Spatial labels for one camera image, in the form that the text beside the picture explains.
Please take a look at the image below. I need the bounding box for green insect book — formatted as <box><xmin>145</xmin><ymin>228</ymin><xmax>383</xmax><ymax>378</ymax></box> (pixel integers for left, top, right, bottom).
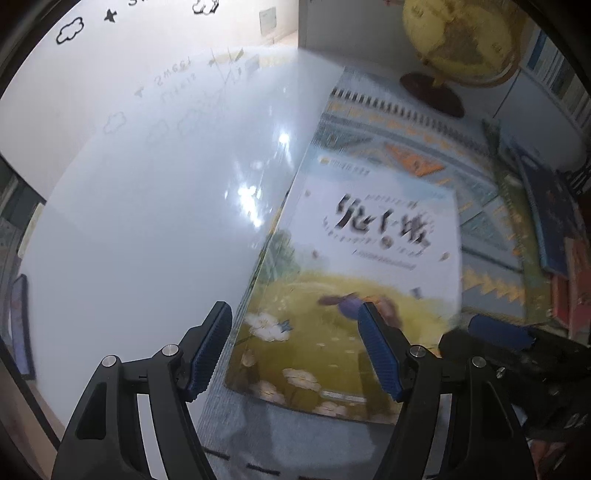
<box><xmin>482</xmin><ymin>120</ymin><xmax>552</xmax><ymax>325</ymax></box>

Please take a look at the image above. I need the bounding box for dark blue eagle book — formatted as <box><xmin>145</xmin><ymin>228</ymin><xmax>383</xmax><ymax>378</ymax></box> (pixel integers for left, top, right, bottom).
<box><xmin>513</xmin><ymin>145</ymin><xmax>575</xmax><ymax>279</ymax></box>

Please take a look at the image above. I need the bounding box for white yellow rabbit book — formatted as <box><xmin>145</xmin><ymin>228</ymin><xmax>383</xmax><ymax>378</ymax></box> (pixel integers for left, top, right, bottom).
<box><xmin>224</xmin><ymin>151</ymin><xmax>461</xmax><ymax>424</ymax></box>

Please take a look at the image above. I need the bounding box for row of shelf books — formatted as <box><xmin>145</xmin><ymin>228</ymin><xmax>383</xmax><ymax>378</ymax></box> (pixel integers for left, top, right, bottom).
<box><xmin>522</xmin><ymin>27</ymin><xmax>590</xmax><ymax>136</ymax></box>

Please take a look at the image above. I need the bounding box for red book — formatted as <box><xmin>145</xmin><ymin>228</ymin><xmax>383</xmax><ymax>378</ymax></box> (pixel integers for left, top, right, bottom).
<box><xmin>551</xmin><ymin>237</ymin><xmax>590</xmax><ymax>343</ymax></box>

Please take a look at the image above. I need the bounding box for patterned blue orange mat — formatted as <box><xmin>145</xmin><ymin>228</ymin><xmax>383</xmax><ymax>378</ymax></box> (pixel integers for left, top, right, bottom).
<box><xmin>197</xmin><ymin>69</ymin><xmax>526</xmax><ymax>479</ymax></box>

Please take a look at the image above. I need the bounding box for blue framed picture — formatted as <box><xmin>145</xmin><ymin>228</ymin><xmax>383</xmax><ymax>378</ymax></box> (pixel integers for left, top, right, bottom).
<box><xmin>9</xmin><ymin>274</ymin><xmax>36</xmax><ymax>380</ymax></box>

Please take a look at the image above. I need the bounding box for yellow globe on stand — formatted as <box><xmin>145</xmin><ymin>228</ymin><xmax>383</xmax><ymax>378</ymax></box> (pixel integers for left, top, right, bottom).
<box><xmin>400</xmin><ymin>0</ymin><xmax>528</xmax><ymax>118</ymax></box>

